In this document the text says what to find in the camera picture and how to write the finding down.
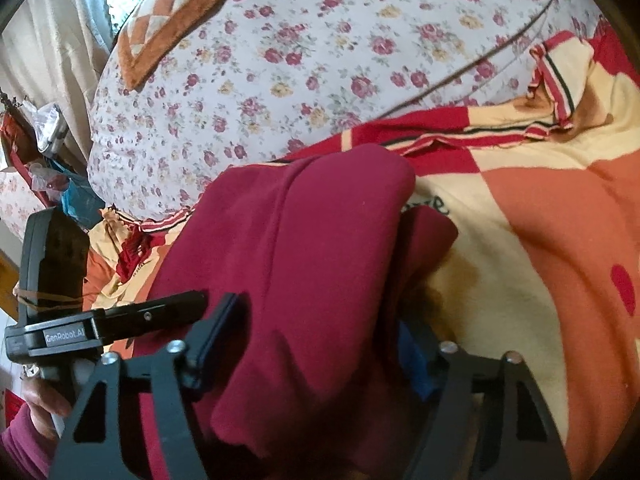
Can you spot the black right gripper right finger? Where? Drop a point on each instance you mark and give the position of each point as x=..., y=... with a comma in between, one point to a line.
x=484, y=418

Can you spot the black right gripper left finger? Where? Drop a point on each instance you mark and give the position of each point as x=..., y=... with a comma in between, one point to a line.
x=104, y=436

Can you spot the dark red garment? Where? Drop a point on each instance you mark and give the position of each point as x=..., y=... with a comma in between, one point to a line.
x=322, y=252

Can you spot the person's left hand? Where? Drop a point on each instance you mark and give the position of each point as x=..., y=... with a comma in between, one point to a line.
x=44, y=402

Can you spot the blue plastic bag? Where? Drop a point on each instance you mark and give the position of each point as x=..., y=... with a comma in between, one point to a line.
x=79, y=201

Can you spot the silver foil bag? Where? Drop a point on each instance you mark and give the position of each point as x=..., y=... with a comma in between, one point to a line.
x=49, y=124

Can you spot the orange red patterned blanket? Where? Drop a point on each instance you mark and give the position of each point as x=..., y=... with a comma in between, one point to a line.
x=544, y=191

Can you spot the beige curtain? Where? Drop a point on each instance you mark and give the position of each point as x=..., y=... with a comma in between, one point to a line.
x=54, y=51

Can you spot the brown diamond pattern cushion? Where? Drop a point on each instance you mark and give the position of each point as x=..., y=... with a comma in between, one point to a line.
x=153, y=28

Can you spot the white floral quilt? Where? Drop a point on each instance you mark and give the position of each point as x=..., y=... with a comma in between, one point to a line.
x=258, y=79

